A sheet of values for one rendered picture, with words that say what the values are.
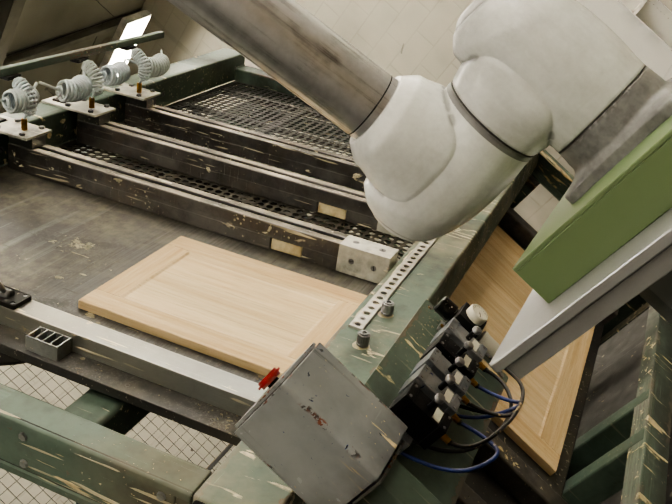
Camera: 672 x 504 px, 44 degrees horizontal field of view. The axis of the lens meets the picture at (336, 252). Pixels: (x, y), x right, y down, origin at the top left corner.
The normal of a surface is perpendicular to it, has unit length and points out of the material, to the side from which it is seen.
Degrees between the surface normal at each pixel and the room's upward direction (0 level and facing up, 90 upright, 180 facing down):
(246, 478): 60
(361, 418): 90
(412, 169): 105
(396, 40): 90
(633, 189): 90
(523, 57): 88
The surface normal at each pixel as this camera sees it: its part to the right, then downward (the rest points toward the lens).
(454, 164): -0.22, 0.36
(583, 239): -0.47, 0.44
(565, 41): 0.00, -0.12
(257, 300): 0.14, -0.89
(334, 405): 0.58, -0.63
